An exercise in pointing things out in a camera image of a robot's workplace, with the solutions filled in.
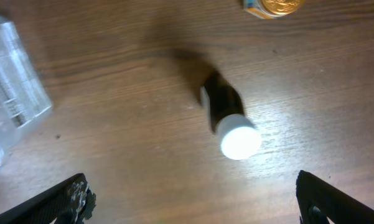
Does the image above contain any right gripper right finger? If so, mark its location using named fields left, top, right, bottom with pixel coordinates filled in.
left=296, top=170, right=374, bottom=224

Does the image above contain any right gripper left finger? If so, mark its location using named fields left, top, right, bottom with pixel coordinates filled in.
left=0, top=173, right=96, bottom=224

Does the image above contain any dark bottle white cap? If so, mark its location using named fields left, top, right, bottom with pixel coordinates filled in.
left=200, top=71, right=262, bottom=161

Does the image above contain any small jar gold lid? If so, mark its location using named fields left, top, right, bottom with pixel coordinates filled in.
left=243, top=0, right=306, bottom=19

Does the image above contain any clear plastic container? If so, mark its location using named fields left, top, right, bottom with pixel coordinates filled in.
left=0, top=16, right=53, bottom=167

